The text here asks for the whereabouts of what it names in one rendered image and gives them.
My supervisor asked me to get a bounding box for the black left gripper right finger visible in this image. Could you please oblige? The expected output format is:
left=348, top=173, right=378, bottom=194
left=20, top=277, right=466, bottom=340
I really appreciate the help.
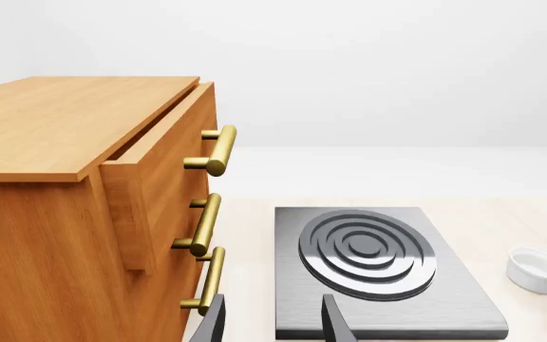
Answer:
left=321, top=294, right=360, bottom=342

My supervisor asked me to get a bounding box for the wooden cabinet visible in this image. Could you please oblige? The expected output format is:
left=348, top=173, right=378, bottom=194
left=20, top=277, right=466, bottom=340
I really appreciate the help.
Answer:
left=0, top=75, right=219, bottom=342

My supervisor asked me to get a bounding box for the flat black stove plate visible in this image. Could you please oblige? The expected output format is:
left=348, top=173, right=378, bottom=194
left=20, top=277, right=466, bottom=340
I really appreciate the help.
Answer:
left=273, top=206, right=510, bottom=341

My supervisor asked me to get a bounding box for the white ramekin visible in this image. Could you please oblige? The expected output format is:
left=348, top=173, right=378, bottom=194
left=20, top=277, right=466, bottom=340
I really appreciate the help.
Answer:
left=506, top=246, right=547, bottom=295

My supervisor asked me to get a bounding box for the wooden drawer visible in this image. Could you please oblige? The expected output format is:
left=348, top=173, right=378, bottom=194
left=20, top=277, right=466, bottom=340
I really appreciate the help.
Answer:
left=157, top=245, right=208, bottom=342
left=98, top=82, right=219, bottom=276
left=145, top=166, right=212, bottom=282

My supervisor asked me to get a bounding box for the brass drawer handle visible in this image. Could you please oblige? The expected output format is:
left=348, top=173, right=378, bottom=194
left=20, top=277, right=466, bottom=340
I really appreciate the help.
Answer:
left=179, top=245, right=227, bottom=317
left=182, top=124, right=238, bottom=178
left=171, top=192, right=223, bottom=258

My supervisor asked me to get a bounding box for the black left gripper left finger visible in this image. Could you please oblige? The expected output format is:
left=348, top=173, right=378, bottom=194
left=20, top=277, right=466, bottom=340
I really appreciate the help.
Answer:
left=187, top=294, right=227, bottom=342

